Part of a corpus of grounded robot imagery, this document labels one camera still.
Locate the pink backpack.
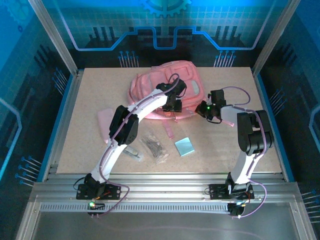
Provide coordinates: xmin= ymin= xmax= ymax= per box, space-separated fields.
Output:
xmin=129 ymin=60 xmax=236 ymax=140

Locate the light blue sticky note pad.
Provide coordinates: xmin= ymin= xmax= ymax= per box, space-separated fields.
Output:
xmin=174 ymin=136 xmax=196 ymax=158

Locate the clear bag with dark clips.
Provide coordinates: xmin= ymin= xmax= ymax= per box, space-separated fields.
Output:
xmin=139 ymin=134 xmax=170 ymax=165

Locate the clear bag with white item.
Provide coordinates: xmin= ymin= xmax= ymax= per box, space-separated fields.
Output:
xmin=124 ymin=147 xmax=145 ymax=163

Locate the pink pencil case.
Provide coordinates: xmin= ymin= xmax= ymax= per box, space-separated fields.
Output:
xmin=96 ymin=107 xmax=118 ymax=145

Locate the metal lower tray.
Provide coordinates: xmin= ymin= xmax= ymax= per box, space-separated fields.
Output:
xmin=14 ymin=194 xmax=317 ymax=240

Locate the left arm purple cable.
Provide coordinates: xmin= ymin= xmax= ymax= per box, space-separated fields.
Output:
xmin=86 ymin=72 xmax=181 ymax=219

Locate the table side rail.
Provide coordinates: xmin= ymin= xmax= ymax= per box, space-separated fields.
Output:
xmin=252 ymin=71 xmax=295 ymax=182
xmin=42 ymin=69 xmax=85 ymax=182

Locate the aluminium front rail beam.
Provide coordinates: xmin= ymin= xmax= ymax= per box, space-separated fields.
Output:
xmin=29 ymin=172 xmax=305 ymax=205

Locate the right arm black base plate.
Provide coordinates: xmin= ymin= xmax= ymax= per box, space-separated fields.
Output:
xmin=209 ymin=183 xmax=255 ymax=200

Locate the aluminium frame post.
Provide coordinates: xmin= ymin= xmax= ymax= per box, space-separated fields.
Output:
xmin=26 ymin=0 xmax=80 ymax=76
xmin=251 ymin=0 xmax=301 ymax=76

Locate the slotted grey cable duct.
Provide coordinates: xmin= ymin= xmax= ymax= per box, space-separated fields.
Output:
xmin=39 ymin=203 xmax=230 ymax=214

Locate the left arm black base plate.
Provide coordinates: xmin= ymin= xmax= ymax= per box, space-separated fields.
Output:
xmin=76 ymin=183 xmax=121 ymax=200

